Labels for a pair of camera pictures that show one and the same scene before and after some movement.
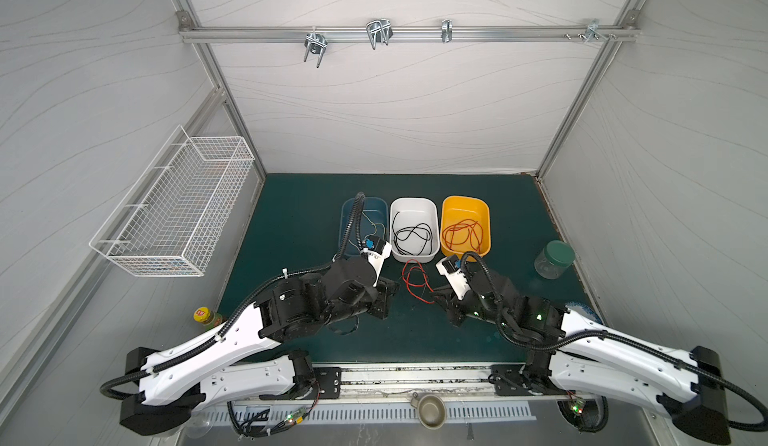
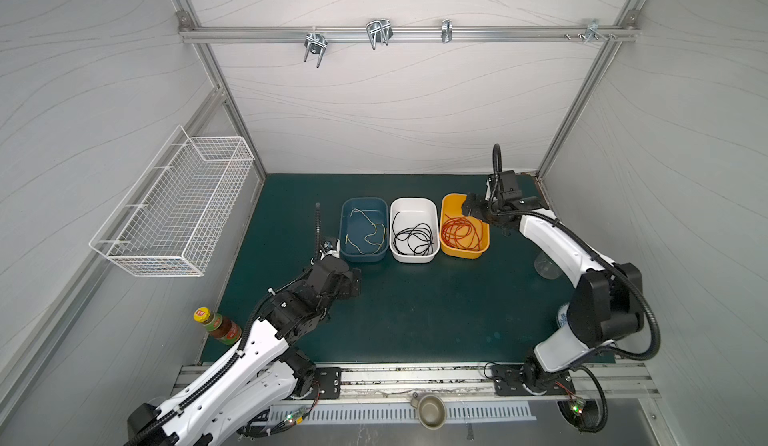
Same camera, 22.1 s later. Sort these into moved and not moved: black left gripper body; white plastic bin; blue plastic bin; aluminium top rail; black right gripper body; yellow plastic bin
Moved: black right gripper body; black left gripper body
Not moved: yellow plastic bin; white plastic bin; blue plastic bin; aluminium top rail
